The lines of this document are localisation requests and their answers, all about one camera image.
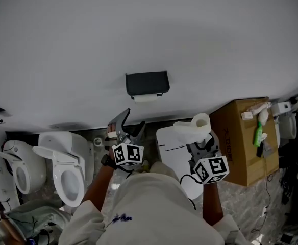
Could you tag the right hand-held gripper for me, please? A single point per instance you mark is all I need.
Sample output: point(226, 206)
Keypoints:
point(210, 168)

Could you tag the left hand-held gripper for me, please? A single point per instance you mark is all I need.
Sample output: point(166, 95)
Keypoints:
point(128, 153)

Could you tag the white toilet paper roll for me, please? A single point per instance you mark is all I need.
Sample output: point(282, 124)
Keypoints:
point(195, 130)

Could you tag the another person's forearm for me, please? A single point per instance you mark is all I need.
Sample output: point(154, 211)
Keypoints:
point(11, 231)

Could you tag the person's left forearm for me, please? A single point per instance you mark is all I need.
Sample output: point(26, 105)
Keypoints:
point(98, 182)

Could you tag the person's right forearm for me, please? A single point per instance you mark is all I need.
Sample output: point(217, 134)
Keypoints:
point(211, 200)

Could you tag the white toilet closed lid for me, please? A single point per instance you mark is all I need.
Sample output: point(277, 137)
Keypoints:
point(169, 159)

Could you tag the white toilet open lid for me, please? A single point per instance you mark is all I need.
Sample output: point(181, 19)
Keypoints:
point(64, 157)

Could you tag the white round toilet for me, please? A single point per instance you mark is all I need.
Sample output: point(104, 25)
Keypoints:
point(29, 159)

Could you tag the black wristwatch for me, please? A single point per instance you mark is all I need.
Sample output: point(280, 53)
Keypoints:
point(108, 160)

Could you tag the brown cardboard box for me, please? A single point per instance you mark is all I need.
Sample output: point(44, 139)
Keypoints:
point(241, 149)

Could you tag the white yellow shoe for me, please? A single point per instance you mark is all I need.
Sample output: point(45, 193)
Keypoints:
point(146, 165)

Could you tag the person's beige trousers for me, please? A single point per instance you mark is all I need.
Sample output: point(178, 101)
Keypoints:
point(161, 168)

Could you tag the small white box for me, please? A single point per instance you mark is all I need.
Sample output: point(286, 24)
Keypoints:
point(246, 116)

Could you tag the green plastic bottle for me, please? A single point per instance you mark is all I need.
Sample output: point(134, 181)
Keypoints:
point(258, 135)

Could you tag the black flat remote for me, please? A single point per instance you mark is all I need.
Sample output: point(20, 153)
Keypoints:
point(260, 150)

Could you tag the small white crumpled tissue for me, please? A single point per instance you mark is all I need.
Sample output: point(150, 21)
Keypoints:
point(264, 136)

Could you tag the grey folded cloth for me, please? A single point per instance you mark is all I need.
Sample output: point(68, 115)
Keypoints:
point(269, 149)

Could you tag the white crumpled bag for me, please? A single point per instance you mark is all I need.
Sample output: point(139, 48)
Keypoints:
point(263, 116)

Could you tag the beige wrapped package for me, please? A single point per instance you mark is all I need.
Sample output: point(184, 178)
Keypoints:
point(258, 107)

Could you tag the person's white shirt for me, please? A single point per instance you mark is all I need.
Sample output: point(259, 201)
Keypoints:
point(159, 213)

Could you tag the white square box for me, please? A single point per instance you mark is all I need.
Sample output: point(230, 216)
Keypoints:
point(281, 108)

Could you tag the black wall roll holder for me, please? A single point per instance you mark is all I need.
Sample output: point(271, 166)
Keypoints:
point(146, 83)

